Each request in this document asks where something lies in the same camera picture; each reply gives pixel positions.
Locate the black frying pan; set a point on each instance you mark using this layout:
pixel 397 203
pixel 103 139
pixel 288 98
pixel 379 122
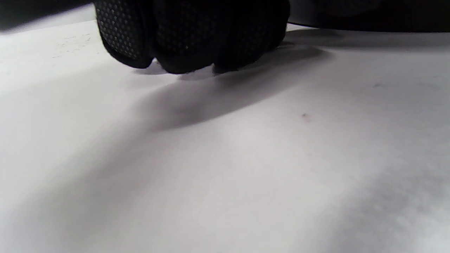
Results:
pixel 369 15

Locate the person's left hand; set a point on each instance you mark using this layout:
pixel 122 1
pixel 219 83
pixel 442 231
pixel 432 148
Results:
pixel 197 31

